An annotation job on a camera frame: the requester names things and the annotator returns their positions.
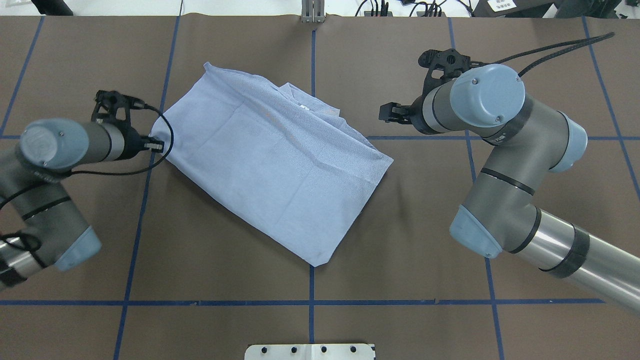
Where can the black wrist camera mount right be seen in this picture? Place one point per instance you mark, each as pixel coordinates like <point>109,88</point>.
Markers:
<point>444,66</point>

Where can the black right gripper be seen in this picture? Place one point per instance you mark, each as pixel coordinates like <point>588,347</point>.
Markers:
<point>416,113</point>

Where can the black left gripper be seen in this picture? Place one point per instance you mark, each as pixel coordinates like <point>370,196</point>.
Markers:
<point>133,141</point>

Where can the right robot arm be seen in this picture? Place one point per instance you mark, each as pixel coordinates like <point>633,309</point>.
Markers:
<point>529,140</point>

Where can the aluminium frame post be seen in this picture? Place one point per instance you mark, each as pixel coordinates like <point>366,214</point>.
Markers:
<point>313,11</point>

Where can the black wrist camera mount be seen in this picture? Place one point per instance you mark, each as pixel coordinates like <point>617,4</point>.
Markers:
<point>444,66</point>
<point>113,107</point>

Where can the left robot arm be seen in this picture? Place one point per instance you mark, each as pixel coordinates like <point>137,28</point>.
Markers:
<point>56,233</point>

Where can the light blue striped shirt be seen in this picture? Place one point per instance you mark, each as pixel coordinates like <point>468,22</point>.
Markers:
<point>282,160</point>

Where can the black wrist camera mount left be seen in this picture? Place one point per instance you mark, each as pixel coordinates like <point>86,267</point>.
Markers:
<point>113,107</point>

